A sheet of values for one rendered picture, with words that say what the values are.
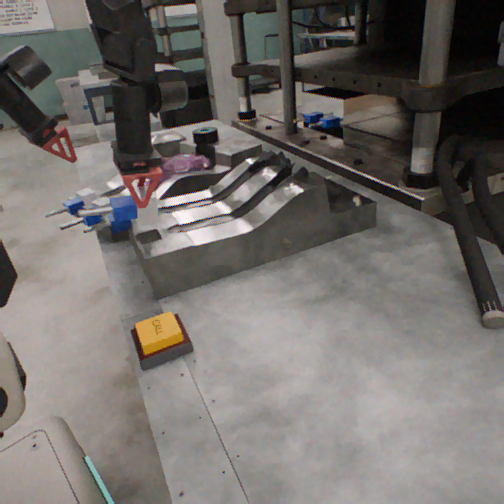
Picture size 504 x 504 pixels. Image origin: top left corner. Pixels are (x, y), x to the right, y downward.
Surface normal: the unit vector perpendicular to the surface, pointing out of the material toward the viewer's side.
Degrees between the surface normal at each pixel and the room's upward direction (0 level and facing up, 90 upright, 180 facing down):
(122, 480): 0
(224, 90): 90
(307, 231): 90
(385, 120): 90
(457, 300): 0
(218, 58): 90
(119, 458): 0
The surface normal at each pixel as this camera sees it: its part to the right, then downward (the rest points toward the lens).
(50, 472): -0.11, -0.86
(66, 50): 0.36, 0.43
